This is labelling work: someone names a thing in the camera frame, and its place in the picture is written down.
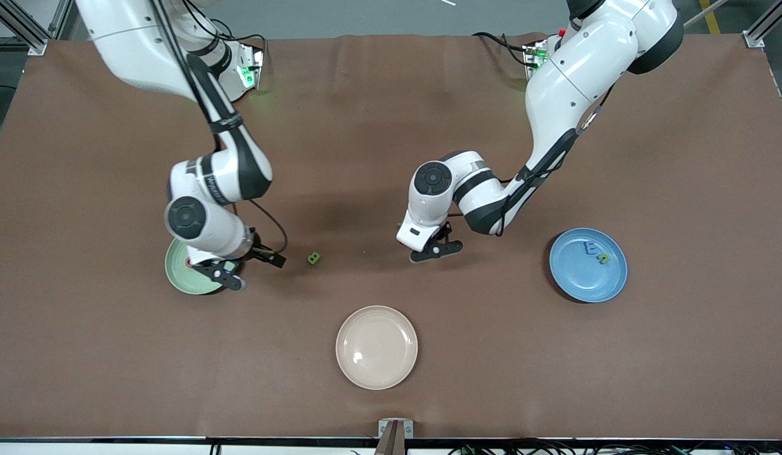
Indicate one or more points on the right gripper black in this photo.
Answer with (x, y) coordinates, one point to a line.
(257, 249)

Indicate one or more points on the green foam letter B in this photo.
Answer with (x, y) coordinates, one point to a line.
(313, 258)

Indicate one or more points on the blue foam letter E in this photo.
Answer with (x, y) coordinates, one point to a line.
(591, 249)

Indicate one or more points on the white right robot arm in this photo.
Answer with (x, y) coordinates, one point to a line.
(138, 44)

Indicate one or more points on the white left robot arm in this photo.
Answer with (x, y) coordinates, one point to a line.
(587, 69)

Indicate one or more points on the green plate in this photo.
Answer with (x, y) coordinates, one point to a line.
(189, 281)

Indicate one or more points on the beige plate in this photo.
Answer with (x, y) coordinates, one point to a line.
(376, 347)

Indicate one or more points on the brown table mat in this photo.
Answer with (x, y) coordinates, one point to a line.
(391, 158)

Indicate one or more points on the blue plate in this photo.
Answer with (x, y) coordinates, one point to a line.
(580, 278)

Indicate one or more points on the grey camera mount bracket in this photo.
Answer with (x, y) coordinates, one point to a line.
(396, 436)

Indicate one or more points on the aluminium frame post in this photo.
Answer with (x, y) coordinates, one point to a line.
(754, 39)
(37, 45)

